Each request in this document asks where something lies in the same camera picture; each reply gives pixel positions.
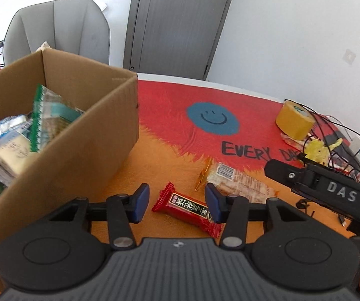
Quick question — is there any blue triangular snack pack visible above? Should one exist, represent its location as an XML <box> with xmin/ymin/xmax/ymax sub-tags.
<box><xmin>0</xmin><ymin>114</ymin><xmax>33</xmax><ymax>139</ymax></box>

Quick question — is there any brown cardboard box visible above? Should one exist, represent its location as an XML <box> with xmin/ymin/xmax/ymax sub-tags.
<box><xmin>0</xmin><ymin>47</ymin><xmax>140</xmax><ymax>292</ymax></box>

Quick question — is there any cat cartoon table mat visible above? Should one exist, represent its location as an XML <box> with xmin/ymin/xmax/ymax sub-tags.
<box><xmin>0</xmin><ymin>80</ymin><xmax>356</xmax><ymax>301</ymax></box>

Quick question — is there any black usb cable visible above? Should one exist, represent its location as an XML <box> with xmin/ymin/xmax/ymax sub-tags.
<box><xmin>284</xmin><ymin>99</ymin><xmax>360</xmax><ymax>182</ymax></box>

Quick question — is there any grey door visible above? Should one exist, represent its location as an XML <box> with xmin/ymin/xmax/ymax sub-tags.
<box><xmin>123</xmin><ymin>0</ymin><xmax>231</xmax><ymax>80</ymax></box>

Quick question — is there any orange cracker pack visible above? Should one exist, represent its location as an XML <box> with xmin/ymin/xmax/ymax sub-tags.
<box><xmin>194</xmin><ymin>158</ymin><xmax>279</xmax><ymax>203</ymax></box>

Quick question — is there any green white biscuit pack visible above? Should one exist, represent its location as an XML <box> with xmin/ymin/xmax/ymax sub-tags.
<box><xmin>30</xmin><ymin>85</ymin><xmax>84</xmax><ymax>152</ymax></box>

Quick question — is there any red candy bar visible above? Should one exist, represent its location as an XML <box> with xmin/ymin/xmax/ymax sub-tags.
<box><xmin>151</xmin><ymin>182</ymin><xmax>223</xmax><ymax>239</ymax></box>

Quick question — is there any polka dot cushion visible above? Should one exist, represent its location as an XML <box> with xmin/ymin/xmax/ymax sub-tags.
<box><xmin>37</xmin><ymin>41</ymin><xmax>51</xmax><ymax>52</ymax></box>

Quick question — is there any yellow plastic wrapper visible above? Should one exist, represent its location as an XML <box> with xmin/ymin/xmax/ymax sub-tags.
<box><xmin>303</xmin><ymin>138</ymin><xmax>343</xmax><ymax>166</ymax></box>

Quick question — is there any grey chair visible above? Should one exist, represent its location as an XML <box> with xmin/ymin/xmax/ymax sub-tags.
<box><xmin>3</xmin><ymin>0</ymin><xmax>110</xmax><ymax>66</ymax></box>

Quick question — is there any white cake bar pack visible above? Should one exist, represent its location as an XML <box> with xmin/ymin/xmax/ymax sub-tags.
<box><xmin>0</xmin><ymin>131</ymin><xmax>39</xmax><ymax>186</ymax></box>

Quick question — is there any yellow tape roll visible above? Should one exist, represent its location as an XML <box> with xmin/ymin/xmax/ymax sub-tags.
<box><xmin>275</xmin><ymin>100</ymin><xmax>316</xmax><ymax>141</ymax></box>

